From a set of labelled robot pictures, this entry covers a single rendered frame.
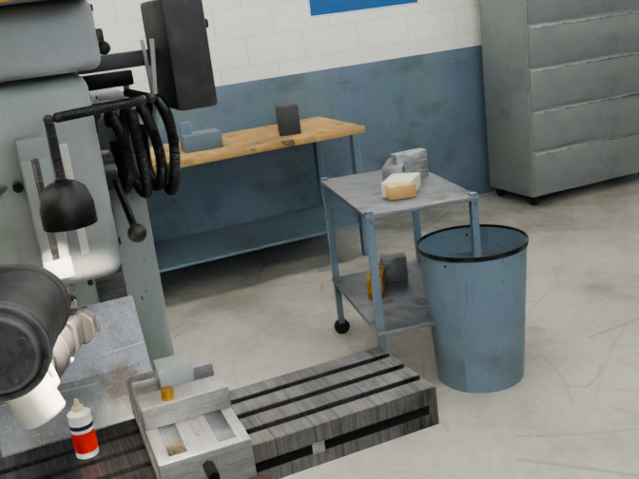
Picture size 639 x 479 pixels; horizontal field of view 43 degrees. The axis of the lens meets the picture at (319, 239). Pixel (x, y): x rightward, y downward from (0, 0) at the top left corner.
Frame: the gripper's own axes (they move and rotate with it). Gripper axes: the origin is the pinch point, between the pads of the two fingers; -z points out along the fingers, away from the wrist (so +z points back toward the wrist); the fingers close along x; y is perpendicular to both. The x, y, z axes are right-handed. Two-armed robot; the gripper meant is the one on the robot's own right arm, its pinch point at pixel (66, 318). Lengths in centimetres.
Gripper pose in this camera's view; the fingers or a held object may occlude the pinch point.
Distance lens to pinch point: 140.3
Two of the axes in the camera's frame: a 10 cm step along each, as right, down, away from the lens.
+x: -9.9, 1.2, -0.1
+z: 0.4, 2.7, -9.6
